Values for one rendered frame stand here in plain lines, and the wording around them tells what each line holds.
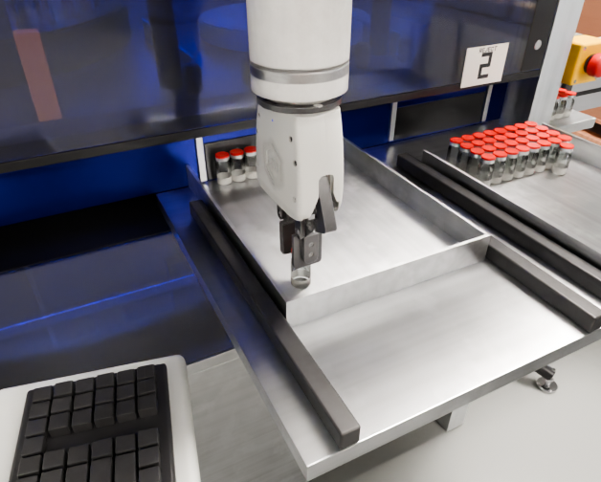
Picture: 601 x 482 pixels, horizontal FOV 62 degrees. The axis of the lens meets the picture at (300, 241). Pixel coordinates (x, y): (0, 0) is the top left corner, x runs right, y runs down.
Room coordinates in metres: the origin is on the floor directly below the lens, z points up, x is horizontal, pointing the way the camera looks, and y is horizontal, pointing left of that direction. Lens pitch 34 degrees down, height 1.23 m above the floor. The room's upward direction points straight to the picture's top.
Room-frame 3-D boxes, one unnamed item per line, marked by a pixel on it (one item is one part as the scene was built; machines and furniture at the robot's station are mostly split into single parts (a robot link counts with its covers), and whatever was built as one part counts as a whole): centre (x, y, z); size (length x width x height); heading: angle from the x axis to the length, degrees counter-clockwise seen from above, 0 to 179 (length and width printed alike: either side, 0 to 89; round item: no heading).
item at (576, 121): (0.99, -0.49, 0.87); 0.14 x 0.13 x 0.02; 27
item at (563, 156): (0.71, -0.40, 0.90); 0.02 x 0.02 x 0.05
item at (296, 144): (0.44, 0.00, 1.05); 0.10 x 0.07 x 0.11; 27
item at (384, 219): (0.58, -0.03, 0.90); 0.34 x 0.26 x 0.04; 27
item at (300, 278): (0.44, 0.00, 0.90); 0.02 x 0.02 x 0.04
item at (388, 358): (0.59, -0.21, 0.87); 0.70 x 0.48 x 0.02; 117
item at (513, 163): (0.71, -0.34, 0.90); 0.18 x 0.02 x 0.05; 117
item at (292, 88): (0.44, 0.00, 1.11); 0.09 x 0.08 x 0.03; 27
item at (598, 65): (0.91, -0.52, 0.99); 0.04 x 0.04 x 0.04; 27
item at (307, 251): (0.41, -0.01, 0.95); 0.03 x 0.03 x 0.07; 27
